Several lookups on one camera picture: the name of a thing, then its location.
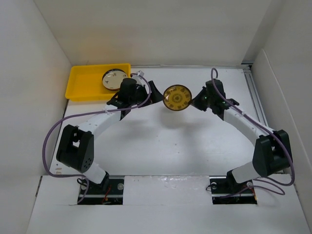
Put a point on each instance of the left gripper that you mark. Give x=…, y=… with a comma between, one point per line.
x=156, y=96

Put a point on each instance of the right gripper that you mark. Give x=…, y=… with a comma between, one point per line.
x=196, y=101

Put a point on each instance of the yellow brown plate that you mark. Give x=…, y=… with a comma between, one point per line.
x=177, y=97

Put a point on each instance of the blue patterned plate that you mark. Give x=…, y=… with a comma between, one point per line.
x=113, y=89

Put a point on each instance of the cream floral plate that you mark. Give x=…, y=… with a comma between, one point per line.
x=114, y=77

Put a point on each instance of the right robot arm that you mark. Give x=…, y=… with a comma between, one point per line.
x=272, y=151

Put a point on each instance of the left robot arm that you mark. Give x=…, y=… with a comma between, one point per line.
x=77, y=143

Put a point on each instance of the yellow plastic bin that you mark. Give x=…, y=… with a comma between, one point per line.
x=85, y=82

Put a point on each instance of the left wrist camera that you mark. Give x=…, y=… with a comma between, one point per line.
x=132, y=89

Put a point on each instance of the aluminium rail right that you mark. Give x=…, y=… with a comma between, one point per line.
x=246, y=67

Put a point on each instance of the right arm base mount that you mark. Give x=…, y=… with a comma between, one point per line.
x=225, y=193

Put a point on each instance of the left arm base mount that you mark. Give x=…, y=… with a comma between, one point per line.
x=113, y=195

